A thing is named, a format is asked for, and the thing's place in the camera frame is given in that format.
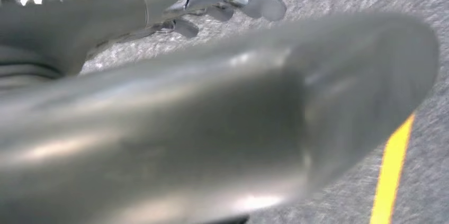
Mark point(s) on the yellow floor tape square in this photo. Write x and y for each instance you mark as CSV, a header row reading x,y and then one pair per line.
x,y
391,180

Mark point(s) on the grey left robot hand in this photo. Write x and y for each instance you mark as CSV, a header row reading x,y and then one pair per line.
x,y
210,127

